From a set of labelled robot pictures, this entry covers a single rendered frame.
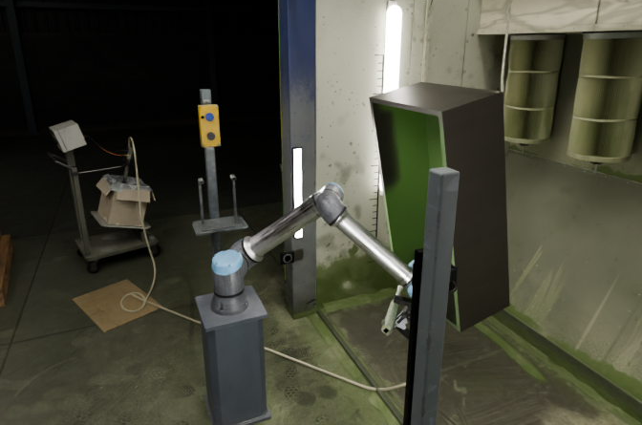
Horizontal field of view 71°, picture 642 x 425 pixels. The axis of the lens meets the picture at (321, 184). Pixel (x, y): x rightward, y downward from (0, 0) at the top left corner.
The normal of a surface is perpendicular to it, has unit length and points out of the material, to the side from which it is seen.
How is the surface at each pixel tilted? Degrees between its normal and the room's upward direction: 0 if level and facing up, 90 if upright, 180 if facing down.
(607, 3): 90
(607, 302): 57
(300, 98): 90
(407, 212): 90
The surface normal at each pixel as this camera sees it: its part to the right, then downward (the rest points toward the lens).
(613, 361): -0.77, -0.42
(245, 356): 0.40, 0.27
